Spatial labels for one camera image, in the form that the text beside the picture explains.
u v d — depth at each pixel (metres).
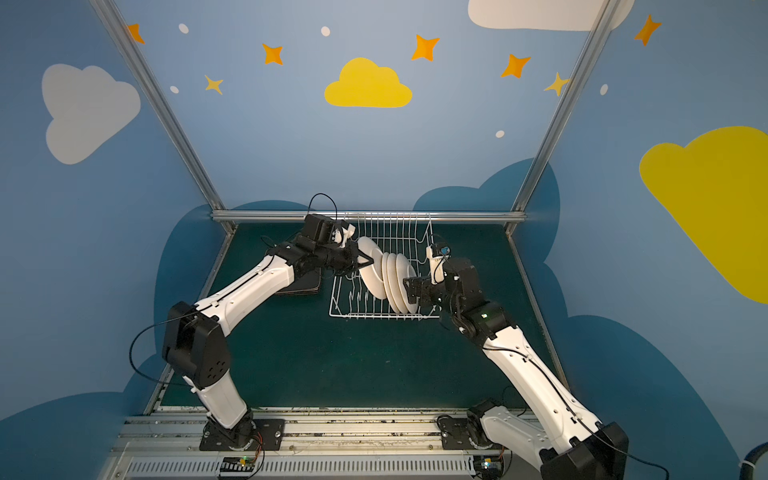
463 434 0.75
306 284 0.62
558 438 0.39
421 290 0.66
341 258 0.73
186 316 0.46
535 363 0.46
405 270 0.91
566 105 0.85
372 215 1.45
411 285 0.66
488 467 0.73
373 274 0.82
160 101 0.84
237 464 0.73
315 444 0.73
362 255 0.80
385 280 0.85
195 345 0.47
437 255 0.65
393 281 0.85
